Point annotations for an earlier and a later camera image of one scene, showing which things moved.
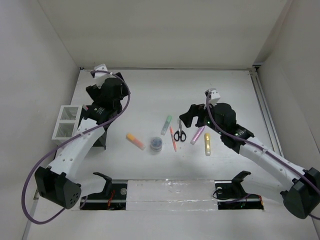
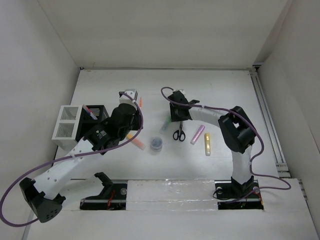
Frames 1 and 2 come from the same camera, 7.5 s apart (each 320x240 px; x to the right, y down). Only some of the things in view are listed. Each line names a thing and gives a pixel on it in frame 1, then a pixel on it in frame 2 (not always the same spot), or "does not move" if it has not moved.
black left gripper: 95,91 -> 138,118
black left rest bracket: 113,197 does not move
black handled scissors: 180,134 does not move
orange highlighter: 135,141 does not move
